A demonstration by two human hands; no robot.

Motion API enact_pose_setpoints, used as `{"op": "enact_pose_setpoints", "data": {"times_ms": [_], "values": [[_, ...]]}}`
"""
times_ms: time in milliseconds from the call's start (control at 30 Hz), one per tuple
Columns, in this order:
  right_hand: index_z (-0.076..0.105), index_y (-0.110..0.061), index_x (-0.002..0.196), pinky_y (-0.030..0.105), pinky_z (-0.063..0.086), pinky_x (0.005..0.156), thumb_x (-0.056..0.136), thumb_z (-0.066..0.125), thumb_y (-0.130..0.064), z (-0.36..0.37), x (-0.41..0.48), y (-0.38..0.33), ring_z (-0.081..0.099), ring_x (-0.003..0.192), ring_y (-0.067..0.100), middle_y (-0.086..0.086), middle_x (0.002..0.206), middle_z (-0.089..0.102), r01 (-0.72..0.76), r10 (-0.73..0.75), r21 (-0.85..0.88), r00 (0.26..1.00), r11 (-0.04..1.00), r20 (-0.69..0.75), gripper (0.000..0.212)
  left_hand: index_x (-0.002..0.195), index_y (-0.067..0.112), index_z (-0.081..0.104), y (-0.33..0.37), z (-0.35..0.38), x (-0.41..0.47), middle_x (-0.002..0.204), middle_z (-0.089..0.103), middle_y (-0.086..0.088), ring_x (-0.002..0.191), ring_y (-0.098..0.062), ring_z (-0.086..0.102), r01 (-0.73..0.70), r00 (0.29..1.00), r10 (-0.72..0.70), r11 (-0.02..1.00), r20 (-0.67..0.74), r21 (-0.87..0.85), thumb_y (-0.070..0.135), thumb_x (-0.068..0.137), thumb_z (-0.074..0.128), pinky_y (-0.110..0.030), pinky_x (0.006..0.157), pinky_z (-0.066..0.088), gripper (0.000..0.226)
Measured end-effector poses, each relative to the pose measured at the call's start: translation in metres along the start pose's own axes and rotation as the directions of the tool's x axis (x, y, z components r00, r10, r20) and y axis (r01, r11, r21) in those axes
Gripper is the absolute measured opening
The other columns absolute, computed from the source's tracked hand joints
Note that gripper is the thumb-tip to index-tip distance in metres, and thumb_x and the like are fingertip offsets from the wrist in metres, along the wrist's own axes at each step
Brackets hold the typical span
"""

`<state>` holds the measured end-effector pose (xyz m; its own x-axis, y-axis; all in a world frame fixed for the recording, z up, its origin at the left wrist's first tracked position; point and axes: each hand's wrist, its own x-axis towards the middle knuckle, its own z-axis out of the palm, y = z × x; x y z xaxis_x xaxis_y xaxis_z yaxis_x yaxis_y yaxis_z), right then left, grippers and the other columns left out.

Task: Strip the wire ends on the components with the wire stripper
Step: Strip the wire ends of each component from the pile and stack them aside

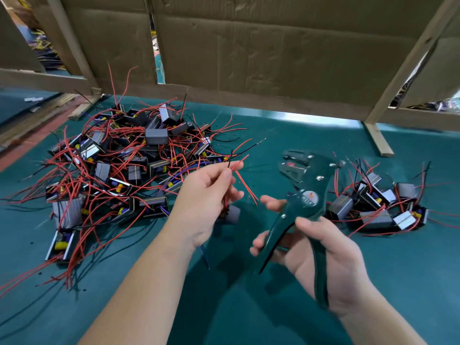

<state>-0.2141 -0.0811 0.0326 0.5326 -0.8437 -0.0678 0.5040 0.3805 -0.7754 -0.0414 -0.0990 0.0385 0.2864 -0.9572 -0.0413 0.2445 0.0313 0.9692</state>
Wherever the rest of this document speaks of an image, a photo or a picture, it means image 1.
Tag person's right hand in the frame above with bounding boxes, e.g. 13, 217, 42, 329
250, 195, 375, 317

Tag person's left hand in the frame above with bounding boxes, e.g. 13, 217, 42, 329
168, 161, 245, 249

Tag grey transformer with wires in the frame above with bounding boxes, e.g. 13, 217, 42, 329
199, 137, 267, 270

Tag dark green wire stripper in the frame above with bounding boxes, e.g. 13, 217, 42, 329
258, 150, 347, 311

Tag person's left forearm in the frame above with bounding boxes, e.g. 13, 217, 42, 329
77, 226, 202, 345

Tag person's right forearm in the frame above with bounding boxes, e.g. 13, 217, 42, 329
338, 287, 429, 345

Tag green felt table mat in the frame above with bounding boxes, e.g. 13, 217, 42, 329
0, 93, 460, 345

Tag large cardboard sheet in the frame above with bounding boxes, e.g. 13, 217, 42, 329
148, 0, 447, 109

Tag background pile of parts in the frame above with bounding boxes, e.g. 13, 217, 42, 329
389, 90, 460, 114

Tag narrow cardboard sheet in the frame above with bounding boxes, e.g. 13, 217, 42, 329
57, 0, 158, 86

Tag wooden planks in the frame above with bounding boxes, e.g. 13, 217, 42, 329
0, 92, 87, 150

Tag small heap of wired transformers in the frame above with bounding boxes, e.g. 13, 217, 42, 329
325, 151, 460, 238

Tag large pile of wired transformers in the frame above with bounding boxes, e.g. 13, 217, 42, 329
0, 63, 267, 299

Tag wooden frame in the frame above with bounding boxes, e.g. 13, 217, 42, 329
0, 0, 460, 158

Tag background heap of wires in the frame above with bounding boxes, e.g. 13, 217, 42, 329
28, 29, 66, 70

